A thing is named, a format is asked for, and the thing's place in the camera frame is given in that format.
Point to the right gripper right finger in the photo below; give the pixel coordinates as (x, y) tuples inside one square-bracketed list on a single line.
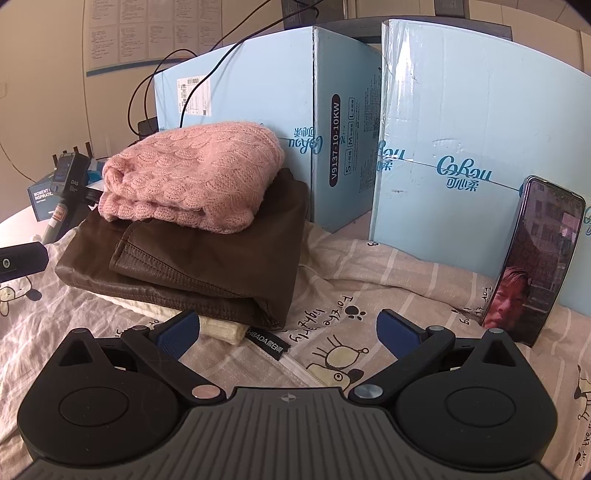
[(418, 352)]

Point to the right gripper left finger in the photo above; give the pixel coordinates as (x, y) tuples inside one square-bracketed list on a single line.
[(160, 349)]

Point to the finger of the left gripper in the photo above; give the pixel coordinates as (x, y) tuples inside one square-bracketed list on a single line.
[(21, 260)]

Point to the pink knitted sweater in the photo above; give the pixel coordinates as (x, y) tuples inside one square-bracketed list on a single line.
[(211, 177)]

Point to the dark blue small carton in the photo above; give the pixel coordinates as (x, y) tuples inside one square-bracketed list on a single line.
[(42, 200)]

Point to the cream knitted garment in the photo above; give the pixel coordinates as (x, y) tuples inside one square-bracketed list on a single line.
[(227, 331)]

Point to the brown leather garment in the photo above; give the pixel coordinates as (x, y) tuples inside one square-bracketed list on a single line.
[(247, 277)]

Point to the smartphone leaning on box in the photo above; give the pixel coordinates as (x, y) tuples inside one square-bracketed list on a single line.
[(537, 261)]

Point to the light blue Cobou box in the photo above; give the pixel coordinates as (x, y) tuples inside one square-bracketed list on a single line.
[(466, 119)]

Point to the wall notice poster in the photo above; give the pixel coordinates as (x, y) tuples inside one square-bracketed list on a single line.
[(123, 34)]

